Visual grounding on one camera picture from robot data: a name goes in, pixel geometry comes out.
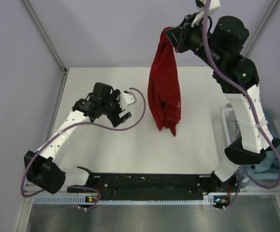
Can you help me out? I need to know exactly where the aluminium frame post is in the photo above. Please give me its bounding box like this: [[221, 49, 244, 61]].
[[20, 0, 67, 74], [242, 0, 280, 57]]

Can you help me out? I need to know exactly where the red t shirt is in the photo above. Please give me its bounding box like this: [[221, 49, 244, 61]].
[[147, 27, 181, 136]]

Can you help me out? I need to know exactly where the white laundry basket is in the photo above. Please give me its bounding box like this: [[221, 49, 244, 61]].
[[221, 103, 280, 154]]

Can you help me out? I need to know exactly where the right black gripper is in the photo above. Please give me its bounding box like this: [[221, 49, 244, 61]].
[[164, 12, 222, 71]]

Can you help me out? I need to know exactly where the light blue t shirt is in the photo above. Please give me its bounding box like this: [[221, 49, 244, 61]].
[[235, 108, 280, 189]]

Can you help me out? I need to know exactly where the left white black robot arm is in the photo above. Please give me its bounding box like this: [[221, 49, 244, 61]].
[[24, 83, 136, 194]]

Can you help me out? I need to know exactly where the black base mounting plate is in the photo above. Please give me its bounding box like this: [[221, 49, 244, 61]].
[[66, 172, 240, 200]]

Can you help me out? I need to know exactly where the left aluminium frame post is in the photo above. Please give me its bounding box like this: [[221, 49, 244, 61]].
[[20, 0, 67, 74]]

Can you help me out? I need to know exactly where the light blue cable duct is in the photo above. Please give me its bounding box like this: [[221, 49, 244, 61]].
[[33, 194, 229, 206]]

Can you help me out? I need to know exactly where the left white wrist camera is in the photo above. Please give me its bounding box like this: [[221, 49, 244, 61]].
[[119, 88, 137, 111]]

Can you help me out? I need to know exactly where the right aluminium frame post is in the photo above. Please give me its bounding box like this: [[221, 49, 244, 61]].
[[242, 0, 280, 57]]

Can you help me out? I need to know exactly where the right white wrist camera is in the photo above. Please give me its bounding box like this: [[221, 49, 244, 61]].
[[192, 0, 221, 26]]

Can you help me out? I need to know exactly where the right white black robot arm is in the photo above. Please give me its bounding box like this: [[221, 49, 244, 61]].
[[207, 16, 280, 191]]

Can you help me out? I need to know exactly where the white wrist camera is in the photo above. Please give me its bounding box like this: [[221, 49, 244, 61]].
[[192, 0, 221, 26], [119, 88, 137, 111]]

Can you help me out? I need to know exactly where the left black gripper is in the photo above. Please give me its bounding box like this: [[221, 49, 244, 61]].
[[101, 90, 131, 127]]

